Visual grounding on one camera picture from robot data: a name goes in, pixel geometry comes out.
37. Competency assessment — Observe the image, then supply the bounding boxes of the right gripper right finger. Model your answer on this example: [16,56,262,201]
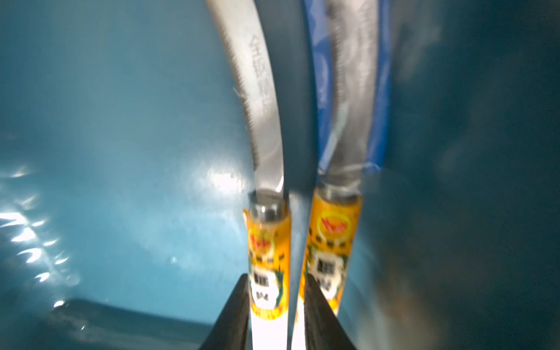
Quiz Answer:
[303,273,356,350]

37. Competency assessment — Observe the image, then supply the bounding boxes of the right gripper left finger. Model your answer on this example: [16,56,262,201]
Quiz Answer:
[199,274,250,350]

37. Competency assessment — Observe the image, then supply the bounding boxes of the teal plastic tray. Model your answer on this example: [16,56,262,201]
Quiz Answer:
[1,1,559,349]

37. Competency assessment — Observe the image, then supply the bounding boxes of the wooden sickle blue sheath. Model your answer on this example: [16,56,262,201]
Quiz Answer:
[302,1,390,313]

